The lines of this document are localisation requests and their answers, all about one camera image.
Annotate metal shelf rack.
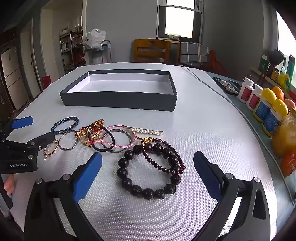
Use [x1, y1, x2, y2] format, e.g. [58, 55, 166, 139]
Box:
[59, 25, 84, 75]

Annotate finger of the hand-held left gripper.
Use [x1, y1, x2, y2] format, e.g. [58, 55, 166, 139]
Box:
[6, 132, 56, 154]
[0, 116, 34, 142]

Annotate wooden chair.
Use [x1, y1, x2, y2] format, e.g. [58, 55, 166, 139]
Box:
[133, 39, 171, 64]

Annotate black hair tie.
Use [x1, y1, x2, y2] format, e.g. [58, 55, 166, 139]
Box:
[87, 126, 115, 153]

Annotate blue bead bracelet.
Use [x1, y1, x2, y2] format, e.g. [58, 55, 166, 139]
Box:
[51, 116, 80, 135]

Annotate black patterned case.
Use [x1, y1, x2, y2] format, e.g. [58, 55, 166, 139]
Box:
[213, 76, 241, 96]

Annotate orange fruit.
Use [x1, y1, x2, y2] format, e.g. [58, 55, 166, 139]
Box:
[272, 86, 285, 101]

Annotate small red bag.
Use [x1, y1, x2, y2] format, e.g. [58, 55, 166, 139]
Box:
[42, 75, 52, 90]

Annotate white cable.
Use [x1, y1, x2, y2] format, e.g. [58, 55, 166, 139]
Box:
[179, 65, 286, 179]

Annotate orange packet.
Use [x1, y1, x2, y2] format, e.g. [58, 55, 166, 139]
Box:
[281, 151, 296, 178]

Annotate white refrigerator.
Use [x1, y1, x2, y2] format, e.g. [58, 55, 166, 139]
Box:
[1, 47, 23, 109]

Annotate small silver ring bangle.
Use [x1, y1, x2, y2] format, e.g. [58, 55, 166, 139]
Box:
[58, 132, 79, 151]

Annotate peach coloured fruit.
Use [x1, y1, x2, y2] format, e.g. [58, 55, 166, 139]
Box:
[283, 99, 296, 112]

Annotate grey plaid cushion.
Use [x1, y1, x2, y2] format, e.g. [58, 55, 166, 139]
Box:
[180, 42, 208, 63]

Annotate green box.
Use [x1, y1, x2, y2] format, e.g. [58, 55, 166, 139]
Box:
[258, 54, 269, 75]

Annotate large silver bangle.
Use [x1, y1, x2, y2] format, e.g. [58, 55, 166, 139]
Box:
[102, 128, 134, 153]

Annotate green bottle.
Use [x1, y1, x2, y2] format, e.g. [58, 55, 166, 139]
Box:
[285, 54, 296, 84]

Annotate white plastic bag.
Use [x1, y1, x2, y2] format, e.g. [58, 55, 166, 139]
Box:
[81, 28, 107, 49]

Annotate large dark bead bracelet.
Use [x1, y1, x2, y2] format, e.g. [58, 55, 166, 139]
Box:
[117, 143, 183, 200]

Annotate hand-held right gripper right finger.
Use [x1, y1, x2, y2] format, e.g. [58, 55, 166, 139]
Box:
[193, 151, 271, 241]

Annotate small dark red bead bracelet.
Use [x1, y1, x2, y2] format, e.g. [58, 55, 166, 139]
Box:
[141, 137, 186, 174]

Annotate gold toggle chain bracelet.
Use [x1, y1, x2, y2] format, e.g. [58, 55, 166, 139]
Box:
[43, 139, 59, 162]

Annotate dark grey shallow box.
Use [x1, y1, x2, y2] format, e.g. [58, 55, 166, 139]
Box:
[60, 69, 178, 112]

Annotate person's left hand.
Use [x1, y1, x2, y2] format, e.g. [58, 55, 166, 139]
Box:
[3, 174, 16, 196]

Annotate gold chain with red beads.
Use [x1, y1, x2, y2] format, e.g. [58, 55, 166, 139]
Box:
[75, 119, 104, 147]

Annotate red plastic bag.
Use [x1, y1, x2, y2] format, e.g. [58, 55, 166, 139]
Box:
[207, 50, 228, 75]

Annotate small wire cart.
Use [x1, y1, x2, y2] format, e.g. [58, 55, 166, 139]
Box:
[83, 40, 112, 66]

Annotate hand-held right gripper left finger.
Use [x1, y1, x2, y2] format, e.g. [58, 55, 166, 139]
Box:
[24, 152, 103, 241]

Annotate pearl hair clip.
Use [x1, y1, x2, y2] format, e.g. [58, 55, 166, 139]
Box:
[130, 127, 164, 136]

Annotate pink braided cord bracelet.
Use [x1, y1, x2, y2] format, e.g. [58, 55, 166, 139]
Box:
[89, 124, 142, 149]

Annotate window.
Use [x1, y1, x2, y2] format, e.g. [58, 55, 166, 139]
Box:
[157, 0, 205, 43]

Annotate orange juice bottle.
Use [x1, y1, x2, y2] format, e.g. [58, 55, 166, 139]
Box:
[271, 113, 296, 158]

